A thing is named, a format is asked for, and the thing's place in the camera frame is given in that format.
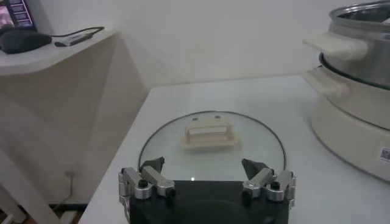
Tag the cream electric cooking pot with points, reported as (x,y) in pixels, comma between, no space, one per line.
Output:
(350,137)

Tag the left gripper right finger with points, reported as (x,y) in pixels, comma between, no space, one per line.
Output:
(259,182)

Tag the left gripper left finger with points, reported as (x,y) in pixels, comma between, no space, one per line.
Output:
(158,182)

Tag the black computer mouse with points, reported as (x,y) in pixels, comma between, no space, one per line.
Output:
(24,41)

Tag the white side table with mouse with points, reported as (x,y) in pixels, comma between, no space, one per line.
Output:
(61,106)

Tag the grey usb hub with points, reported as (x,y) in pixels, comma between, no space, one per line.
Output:
(74,39)

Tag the black laptop beside mouse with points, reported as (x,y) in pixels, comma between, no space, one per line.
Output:
(16,15)

